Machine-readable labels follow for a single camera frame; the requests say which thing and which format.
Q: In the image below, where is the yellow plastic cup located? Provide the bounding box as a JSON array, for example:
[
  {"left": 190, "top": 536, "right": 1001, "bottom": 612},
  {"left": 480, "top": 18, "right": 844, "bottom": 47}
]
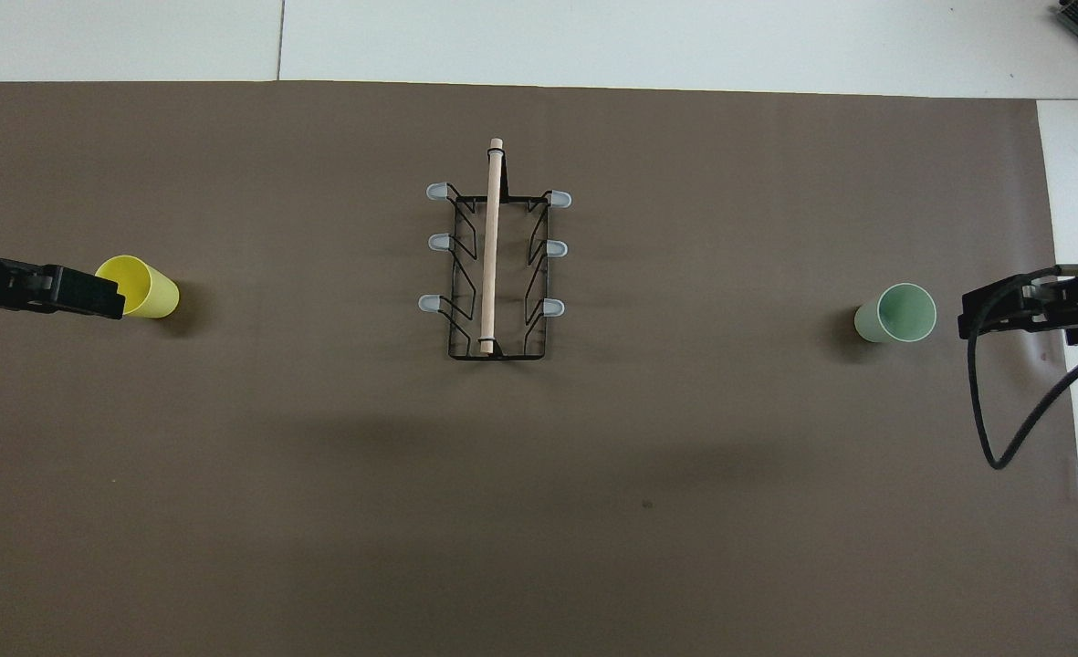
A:
[{"left": 94, "top": 255, "right": 181, "bottom": 319}]

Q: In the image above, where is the pale green plastic cup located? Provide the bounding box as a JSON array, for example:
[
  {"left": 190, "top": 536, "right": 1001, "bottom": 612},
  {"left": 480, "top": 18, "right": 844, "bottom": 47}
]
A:
[{"left": 853, "top": 283, "right": 937, "bottom": 344}]

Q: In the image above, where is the brown table mat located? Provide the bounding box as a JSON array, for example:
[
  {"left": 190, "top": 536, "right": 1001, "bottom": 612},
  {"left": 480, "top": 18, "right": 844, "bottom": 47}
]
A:
[{"left": 0, "top": 80, "right": 1078, "bottom": 657}]

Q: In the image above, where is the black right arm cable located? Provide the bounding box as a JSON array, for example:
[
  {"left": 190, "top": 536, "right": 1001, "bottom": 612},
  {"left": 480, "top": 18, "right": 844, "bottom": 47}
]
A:
[{"left": 966, "top": 269, "right": 1078, "bottom": 471}]

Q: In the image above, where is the black wire cup rack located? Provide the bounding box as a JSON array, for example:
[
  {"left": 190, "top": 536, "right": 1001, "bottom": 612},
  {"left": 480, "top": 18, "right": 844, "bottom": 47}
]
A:
[{"left": 418, "top": 138, "right": 573, "bottom": 362}]

